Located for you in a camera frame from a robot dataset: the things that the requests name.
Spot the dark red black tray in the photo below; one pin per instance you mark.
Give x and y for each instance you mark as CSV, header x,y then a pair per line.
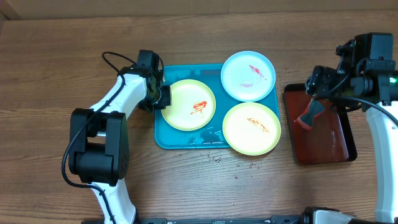
x,y
329,140

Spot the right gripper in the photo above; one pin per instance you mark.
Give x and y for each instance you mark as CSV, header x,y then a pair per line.
x,y
319,84

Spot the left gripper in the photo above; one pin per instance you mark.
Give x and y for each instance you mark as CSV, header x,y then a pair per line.
x,y
166,102

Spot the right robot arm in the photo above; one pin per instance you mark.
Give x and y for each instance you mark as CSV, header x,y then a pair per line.
x,y
365,79

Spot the light blue plate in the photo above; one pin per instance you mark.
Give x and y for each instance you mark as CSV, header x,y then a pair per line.
x,y
248,76

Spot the teal plastic tray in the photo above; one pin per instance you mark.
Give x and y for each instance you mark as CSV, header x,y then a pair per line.
x,y
211,135

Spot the yellow plate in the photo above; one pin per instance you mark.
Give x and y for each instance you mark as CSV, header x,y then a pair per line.
x,y
251,129
193,105

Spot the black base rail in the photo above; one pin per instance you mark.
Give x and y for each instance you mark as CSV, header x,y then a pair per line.
x,y
275,219

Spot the red black sponge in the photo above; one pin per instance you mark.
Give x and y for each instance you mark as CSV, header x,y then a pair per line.
x,y
313,110

